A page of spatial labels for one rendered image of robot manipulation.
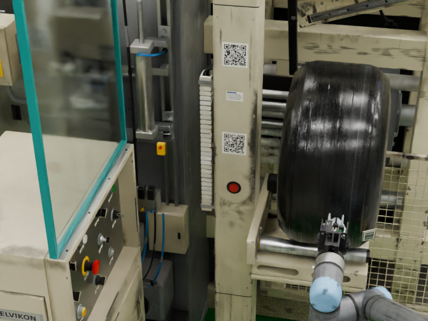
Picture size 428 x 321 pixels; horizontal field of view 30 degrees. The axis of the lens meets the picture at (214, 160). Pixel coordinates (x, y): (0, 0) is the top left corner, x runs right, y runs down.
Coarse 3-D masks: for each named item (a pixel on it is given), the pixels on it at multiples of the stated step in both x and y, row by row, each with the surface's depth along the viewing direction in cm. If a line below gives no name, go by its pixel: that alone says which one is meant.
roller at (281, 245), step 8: (264, 240) 249; (272, 240) 249; (280, 240) 248; (288, 240) 248; (264, 248) 249; (272, 248) 248; (280, 248) 248; (288, 248) 247; (296, 248) 247; (304, 248) 246; (312, 248) 246; (352, 248) 245; (360, 248) 245; (312, 256) 247; (344, 256) 244; (352, 256) 244; (360, 256) 243; (368, 256) 243
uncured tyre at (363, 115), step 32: (320, 64) 234; (352, 64) 236; (288, 96) 229; (320, 96) 222; (352, 96) 221; (384, 96) 224; (288, 128) 223; (320, 128) 219; (352, 128) 217; (384, 128) 220; (288, 160) 221; (320, 160) 218; (352, 160) 216; (384, 160) 221; (288, 192) 223; (320, 192) 220; (352, 192) 218; (288, 224) 231; (320, 224) 227; (352, 224) 224
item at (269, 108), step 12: (264, 84) 287; (276, 84) 286; (288, 84) 286; (264, 96) 276; (276, 96) 275; (264, 108) 278; (276, 108) 276; (264, 120) 281; (276, 120) 280; (264, 132) 283; (276, 132) 282; (264, 144) 285; (276, 144) 284; (264, 156) 289; (276, 156) 289
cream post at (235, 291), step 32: (224, 0) 217; (256, 0) 215; (224, 32) 222; (256, 32) 220; (256, 64) 226; (224, 96) 233; (256, 96) 231; (224, 128) 238; (256, 128) 237; (224, 160) 244; (256, 160) 246; (224, 192) 251; (256, 192) 254; (224, 224) 257; (224, 256) 264; (224, 288) 271; (256, 288) 283; (224, 320) 279
